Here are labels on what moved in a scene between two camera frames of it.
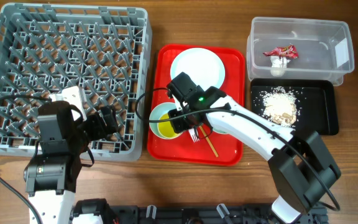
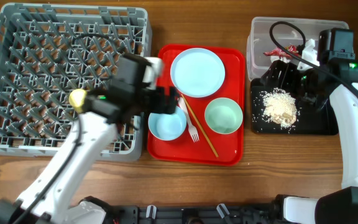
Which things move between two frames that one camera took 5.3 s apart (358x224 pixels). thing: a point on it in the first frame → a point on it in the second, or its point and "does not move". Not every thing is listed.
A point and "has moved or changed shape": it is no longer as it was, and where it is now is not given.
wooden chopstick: x=215 y=152 does not move
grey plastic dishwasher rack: x=40 y=49 does not move
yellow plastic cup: x=166 y=128 has moved or changed shape
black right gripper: x=178 y=127 → x=289 y=70
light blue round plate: x=204 y=66 does not move
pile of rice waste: x=281 y=107 does not move
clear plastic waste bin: x=299 y=48 does not move
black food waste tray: x=299 y=104 does not move
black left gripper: x=101 y=131 → x=155 y=105
